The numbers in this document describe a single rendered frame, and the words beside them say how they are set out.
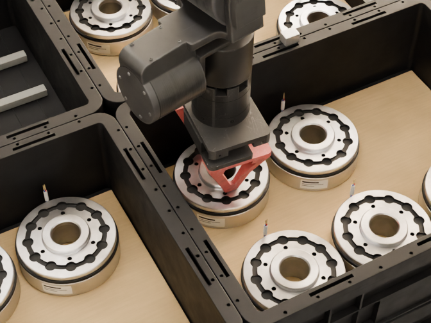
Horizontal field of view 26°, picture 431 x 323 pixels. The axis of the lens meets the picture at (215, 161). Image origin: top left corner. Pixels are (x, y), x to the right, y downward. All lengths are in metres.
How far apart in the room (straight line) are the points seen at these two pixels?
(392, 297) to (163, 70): 0.31
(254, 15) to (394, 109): 0.36
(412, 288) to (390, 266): 0.08
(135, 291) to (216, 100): 0.21
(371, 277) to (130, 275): 0.25
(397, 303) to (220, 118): 0.25
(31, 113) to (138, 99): 0.32
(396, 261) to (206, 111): 0.22
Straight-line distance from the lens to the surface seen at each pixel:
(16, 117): 1.12
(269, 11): 1.23
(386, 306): 0.93
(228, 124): 0.90
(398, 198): 0.99
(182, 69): 0.81
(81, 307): 0.94
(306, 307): 0.82
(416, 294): 0.94
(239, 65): 0.84
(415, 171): 1.06
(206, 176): 0.98
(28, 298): 0.96
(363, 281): 0.84
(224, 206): 0.96
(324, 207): 1.01
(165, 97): 0.80
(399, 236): 0.95
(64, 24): 1.07
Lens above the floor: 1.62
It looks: 49 degrees down
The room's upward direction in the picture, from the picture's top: straight up
